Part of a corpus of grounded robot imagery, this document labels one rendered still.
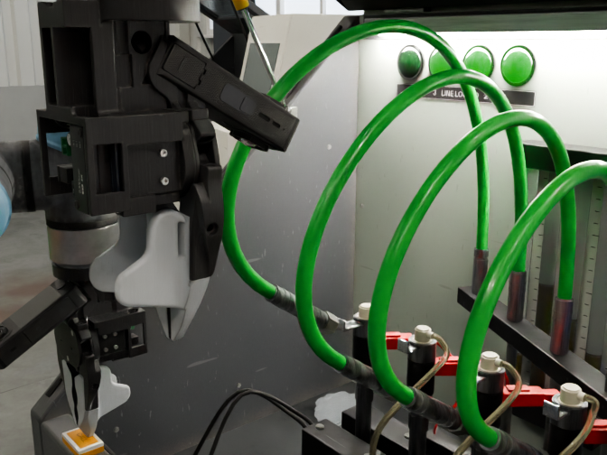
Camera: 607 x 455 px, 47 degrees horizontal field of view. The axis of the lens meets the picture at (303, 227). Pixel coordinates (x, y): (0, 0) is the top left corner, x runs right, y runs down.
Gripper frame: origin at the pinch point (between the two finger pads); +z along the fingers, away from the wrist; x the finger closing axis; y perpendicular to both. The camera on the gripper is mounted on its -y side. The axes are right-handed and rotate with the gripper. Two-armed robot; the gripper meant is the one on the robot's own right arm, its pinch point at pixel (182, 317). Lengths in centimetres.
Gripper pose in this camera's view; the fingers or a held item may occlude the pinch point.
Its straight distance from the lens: 47.4
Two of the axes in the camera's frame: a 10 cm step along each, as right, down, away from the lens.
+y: -7.7, 1.6, -6.2
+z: 0.0, 9.7, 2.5
